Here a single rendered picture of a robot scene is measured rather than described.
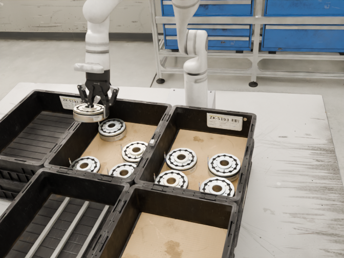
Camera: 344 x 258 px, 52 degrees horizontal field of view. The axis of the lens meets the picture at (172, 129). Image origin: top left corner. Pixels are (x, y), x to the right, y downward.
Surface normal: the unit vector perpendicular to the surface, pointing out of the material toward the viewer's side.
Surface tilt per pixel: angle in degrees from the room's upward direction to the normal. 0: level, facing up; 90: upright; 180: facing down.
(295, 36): 90
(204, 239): 0
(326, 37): 90
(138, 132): 0
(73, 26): 90
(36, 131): 0
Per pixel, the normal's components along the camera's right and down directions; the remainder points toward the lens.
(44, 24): -0.20, 0.61
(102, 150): -0.07, -0.79
